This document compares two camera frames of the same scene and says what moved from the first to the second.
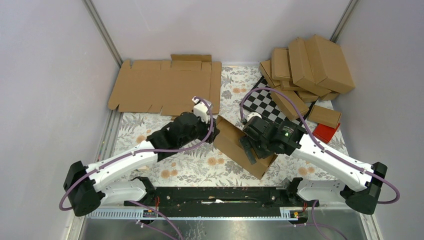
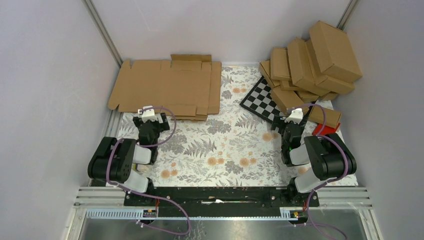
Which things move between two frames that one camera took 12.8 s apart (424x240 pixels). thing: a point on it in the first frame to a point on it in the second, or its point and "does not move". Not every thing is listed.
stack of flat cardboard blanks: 171,87 does not move
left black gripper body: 201,131 to 157,128
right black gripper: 259,153 to 276,121
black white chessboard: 259,101 does not move
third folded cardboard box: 280,65 does not move
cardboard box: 286,105 does not move
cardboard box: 265,67 does not move
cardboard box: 226,139 to 334,53
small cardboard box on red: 324,116 does not move
